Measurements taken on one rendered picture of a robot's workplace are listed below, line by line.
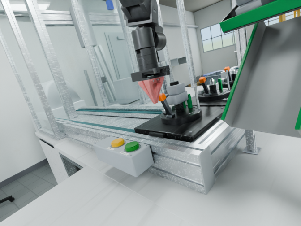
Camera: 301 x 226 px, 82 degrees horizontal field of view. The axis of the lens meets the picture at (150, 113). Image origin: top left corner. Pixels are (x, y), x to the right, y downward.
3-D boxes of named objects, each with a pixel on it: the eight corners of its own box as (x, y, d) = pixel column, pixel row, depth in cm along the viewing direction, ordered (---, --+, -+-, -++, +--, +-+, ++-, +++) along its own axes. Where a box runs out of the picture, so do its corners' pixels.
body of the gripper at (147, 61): (146, 76, 55) (141, 52, 54) (171, 71, 48) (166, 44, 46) (131, 80, 51) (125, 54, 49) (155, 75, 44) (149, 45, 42)
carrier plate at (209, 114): (194, 143, 44) (192, 135, 43) (135, 132, 61) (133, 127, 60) (230, 111, 59) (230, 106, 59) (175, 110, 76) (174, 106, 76)
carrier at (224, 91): (232, 110, 60) (228, 74, 57) (177, 109, 77) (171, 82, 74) (253, 92, 76) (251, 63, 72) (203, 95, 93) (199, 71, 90)
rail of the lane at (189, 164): (206, 195, 38) (198, 151, 36) (68, 140, 103) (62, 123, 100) (217, 180, 42) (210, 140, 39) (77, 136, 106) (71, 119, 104)
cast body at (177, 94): (177, 105, 55) (172, 83, 53) (166, 105, 58) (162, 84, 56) (191, 97, 60) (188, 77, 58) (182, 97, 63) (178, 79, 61)
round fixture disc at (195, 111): (187, 126, 50) (186, 120, 49) (153, 123, 60) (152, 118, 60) (209, 110, 59) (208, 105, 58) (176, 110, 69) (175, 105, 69)
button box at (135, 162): (136, 178, 44) (130, 156, 42) (97, 159, 59) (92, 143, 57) (155, 163, 48) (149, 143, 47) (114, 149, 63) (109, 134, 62)
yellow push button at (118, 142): (117, 150, 50) (115, 145, 49) (109, 148, 52) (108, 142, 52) (127, 144, 52) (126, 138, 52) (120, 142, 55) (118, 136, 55)
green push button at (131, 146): (132, 156, 44) (130, 149, 44) (123, 153, 47) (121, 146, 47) (143, 148, 47) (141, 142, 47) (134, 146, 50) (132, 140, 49)
